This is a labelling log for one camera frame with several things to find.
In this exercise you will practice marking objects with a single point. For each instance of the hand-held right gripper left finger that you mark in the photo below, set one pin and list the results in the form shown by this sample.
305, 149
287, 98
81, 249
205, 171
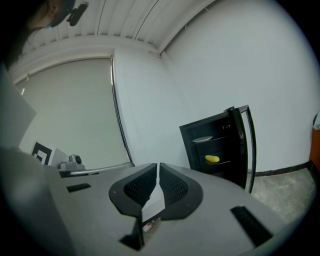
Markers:
95, 205

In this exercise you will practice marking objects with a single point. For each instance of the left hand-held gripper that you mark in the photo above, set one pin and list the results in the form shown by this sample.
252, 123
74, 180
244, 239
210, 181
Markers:
41, 153

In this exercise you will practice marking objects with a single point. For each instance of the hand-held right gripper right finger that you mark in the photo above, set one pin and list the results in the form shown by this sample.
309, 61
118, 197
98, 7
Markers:
212, 225

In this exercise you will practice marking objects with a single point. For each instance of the yellow toy fruit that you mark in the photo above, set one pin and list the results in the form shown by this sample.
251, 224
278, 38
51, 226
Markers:
212, 158

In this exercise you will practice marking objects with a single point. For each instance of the black mini fridge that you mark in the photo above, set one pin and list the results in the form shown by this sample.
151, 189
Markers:
237, 150

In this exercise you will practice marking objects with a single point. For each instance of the small red white carton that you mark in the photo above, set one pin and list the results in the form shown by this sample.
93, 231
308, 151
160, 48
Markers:
147, 227

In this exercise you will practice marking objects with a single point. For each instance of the grey window roller blind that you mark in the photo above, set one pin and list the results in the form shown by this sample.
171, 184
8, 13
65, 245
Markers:
75, 112

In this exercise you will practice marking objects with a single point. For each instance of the white plate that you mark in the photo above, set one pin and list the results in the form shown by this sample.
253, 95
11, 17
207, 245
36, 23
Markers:
202, 139

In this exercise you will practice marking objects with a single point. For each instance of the orange sofa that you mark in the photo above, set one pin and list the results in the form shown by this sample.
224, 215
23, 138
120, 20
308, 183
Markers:
315, 150

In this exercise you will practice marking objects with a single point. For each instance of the black head-mounted camera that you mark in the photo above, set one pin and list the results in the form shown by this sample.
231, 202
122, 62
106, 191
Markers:
77, 13

